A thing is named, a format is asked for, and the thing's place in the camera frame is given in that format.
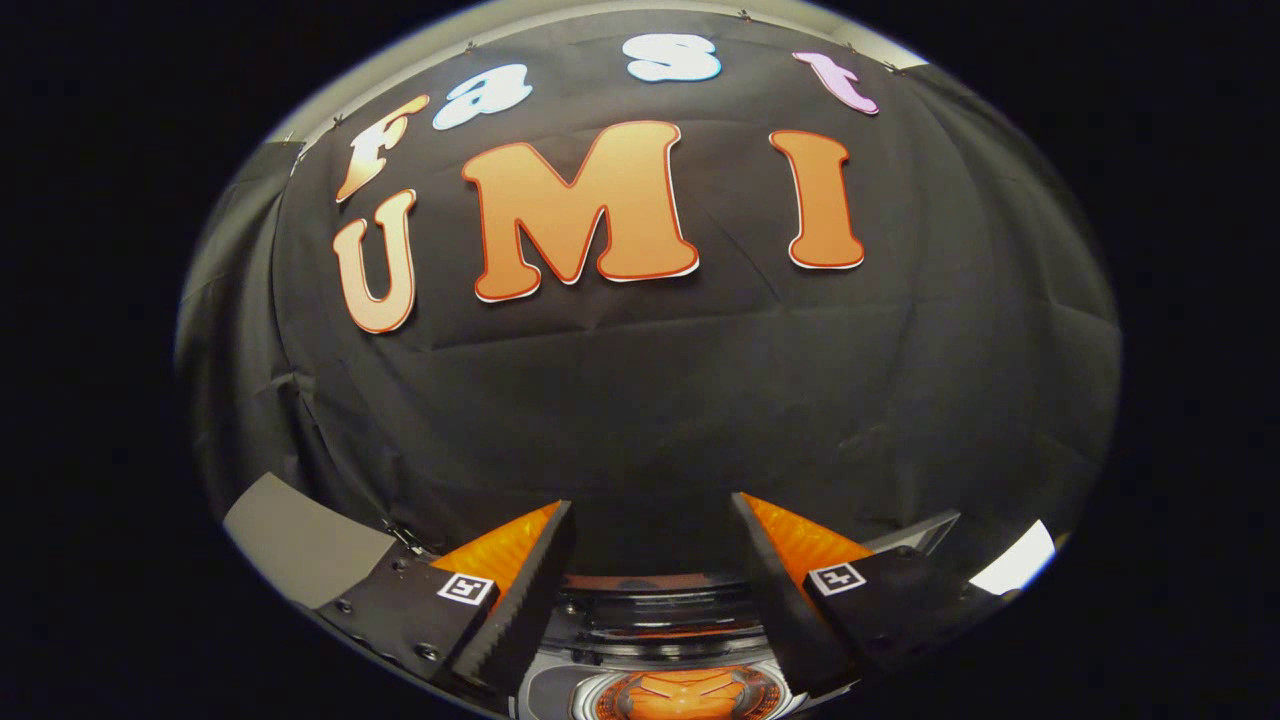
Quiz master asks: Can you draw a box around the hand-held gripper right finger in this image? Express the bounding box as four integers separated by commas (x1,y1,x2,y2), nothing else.
730,492,1021,701

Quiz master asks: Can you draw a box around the orange polo shirt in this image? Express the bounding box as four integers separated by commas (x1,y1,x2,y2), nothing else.
600,668,776,720

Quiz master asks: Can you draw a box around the grey side table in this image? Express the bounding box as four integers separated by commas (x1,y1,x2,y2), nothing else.
222,472,401,611

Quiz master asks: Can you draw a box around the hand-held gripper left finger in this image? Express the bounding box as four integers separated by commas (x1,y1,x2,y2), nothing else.
318,500,578,716

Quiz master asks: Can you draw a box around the dark glass washing machine lid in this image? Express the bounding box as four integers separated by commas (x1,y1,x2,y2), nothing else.
380,510,963,661

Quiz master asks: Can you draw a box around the white flat panel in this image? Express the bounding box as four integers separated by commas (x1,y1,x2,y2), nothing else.
968,519,1057,597

